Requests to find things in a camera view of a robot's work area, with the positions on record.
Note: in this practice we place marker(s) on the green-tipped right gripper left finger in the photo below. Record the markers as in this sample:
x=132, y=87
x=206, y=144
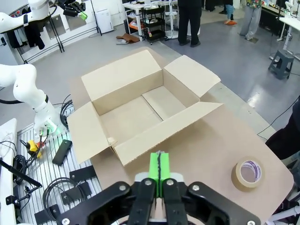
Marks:
x=143, y=201

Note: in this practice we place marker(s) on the green-tipped right gripper right finger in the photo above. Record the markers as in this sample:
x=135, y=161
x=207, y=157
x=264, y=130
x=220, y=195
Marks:
x=173, y=201

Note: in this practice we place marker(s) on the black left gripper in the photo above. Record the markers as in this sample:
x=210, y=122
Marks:
x=66, y=4

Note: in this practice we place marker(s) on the brown packing tape roll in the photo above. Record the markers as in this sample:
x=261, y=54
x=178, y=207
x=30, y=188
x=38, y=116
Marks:
x=235, y=181

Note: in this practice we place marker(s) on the large brown cardboard box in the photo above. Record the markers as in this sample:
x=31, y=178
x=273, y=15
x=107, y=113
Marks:
x=131, y=112

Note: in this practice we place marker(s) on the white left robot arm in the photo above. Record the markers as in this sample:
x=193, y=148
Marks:
x=23, y=91

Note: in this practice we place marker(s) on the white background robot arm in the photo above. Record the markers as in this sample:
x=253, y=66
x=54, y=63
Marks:
x=290, y=5

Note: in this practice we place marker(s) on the white air purifier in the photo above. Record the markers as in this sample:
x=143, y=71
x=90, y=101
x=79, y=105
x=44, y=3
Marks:
x=104, y=21

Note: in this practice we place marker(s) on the dark clothes on rack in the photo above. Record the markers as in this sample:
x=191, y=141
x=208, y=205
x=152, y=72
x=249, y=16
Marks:
x=32, y=35

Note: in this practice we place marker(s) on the white background workbench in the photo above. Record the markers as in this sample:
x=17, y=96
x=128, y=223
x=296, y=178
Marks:
x=133, y=5

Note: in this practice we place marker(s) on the brown cloth with slippers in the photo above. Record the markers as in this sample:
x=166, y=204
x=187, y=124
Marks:
x=129, y=37

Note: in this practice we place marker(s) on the black metal mounting plate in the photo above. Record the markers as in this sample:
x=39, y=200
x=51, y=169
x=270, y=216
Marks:
x=75, y=194
x=47, y=213
x=82, y=173

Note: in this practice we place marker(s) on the black rolling utility cart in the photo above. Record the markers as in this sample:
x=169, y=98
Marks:
x=154, y=34

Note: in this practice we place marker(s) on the flat black rectangular box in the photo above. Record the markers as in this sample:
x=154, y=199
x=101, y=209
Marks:
x=61, y=153

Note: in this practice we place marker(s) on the bystander in black clothes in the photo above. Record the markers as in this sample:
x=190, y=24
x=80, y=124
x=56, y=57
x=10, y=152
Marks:
x=187, y=21

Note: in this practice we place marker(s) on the thin black rod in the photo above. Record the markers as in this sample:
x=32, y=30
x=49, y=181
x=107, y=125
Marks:
x=23, y=175

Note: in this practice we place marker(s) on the yellow emergency stop button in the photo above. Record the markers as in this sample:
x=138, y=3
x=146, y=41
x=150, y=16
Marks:
x=32, y=146

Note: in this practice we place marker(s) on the person in navy t-shirt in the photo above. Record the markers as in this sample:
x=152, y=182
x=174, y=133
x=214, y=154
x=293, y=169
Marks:
x=288, y=136

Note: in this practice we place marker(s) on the white side table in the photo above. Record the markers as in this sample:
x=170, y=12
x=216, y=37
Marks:
x=7, y=145

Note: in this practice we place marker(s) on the bystander with blue jeans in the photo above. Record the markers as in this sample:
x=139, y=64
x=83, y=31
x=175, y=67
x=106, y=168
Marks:
x=229, y=10

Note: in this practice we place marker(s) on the grey plastic step stool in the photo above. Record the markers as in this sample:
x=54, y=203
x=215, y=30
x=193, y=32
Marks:
x=283, y=55

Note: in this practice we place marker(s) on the white height-adjustable desk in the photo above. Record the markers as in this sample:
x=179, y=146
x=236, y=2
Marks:
x=293, y=22

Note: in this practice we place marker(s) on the slotted aluminium base plate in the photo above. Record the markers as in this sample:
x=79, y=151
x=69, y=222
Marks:
x=47, y=168

